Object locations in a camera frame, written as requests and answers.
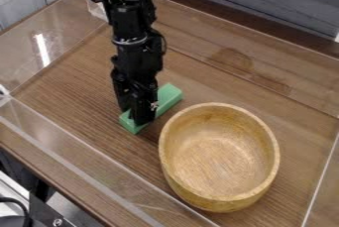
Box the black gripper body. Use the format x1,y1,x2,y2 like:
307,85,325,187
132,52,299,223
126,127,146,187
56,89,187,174
111,36,167,93

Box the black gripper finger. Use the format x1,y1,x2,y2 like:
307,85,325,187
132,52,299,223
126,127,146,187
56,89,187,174
112,76,130,111
131,82,159,126

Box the green rectangular block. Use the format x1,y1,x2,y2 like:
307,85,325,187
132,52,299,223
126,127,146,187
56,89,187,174
119,83,183,135

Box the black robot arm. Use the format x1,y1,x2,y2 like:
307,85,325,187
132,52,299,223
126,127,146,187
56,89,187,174
90,0,167,126

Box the brown wooden bowl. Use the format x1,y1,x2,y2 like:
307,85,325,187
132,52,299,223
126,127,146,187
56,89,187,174
159,102,281,213

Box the clear acrylic corner bracket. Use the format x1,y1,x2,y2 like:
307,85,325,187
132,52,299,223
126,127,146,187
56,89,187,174
86,0,108,22

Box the black metal bracket with bolt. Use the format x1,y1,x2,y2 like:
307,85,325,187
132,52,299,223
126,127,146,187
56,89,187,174
30,193,78,227

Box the black cable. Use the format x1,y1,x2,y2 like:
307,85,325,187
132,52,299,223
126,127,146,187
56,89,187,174
0,196,32,227

